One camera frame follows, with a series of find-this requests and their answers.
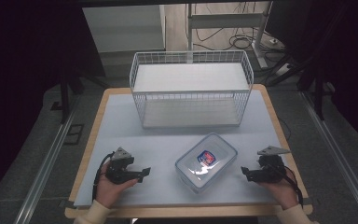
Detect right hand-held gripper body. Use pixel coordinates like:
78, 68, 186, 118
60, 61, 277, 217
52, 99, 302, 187
256, 145, 292, 184

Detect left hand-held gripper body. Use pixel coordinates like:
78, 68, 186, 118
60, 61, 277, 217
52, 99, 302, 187
105, 147, 140, 185

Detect clear plastic food container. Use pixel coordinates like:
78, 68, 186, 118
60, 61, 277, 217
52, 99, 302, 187
174, 133, 239, 194

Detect person's left hand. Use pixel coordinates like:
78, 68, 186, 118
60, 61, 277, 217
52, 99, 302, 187
94, 161, 140, 209

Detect person's right hand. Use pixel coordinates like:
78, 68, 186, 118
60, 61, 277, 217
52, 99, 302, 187
256, 167, 300, 211

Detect light grey table mat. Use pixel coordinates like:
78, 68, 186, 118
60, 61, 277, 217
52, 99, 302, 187
73, 89, 294, 208

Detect black floor plate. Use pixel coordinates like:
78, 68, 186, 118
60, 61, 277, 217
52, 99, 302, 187
62, 123, 85, 146

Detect black stand leg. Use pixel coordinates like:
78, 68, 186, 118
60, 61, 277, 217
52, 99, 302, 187
58, 66, 87, 125

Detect white power strip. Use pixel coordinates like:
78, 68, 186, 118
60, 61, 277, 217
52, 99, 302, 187
274, 63, 294, 77

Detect black tripod stand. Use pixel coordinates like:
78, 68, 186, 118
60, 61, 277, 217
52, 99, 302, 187
265, 3, 337, 121

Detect white board panel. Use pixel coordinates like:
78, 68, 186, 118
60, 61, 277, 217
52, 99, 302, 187
81, 4, 167, 53

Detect white metal stand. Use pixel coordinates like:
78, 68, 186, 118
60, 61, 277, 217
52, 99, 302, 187
186, 1, 274, 70

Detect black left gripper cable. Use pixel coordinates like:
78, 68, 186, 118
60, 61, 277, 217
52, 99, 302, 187
91, 152, 116, 202

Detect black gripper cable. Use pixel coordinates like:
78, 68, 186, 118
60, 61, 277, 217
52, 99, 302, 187
268, 163, 304, 208
91, 152, 116, 202

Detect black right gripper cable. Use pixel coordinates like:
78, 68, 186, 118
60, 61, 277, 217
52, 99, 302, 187
268, 163, 304, 208

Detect aluminium floor rail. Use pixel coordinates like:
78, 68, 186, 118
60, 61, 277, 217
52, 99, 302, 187
299, 91, 358, 224
13, 106, 79, 224

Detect white wire shelf rack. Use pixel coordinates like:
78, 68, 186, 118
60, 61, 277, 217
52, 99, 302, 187
129, 49, 255, 130

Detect black floor cables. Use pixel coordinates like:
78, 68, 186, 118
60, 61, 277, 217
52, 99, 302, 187
185, 2, 285, 63

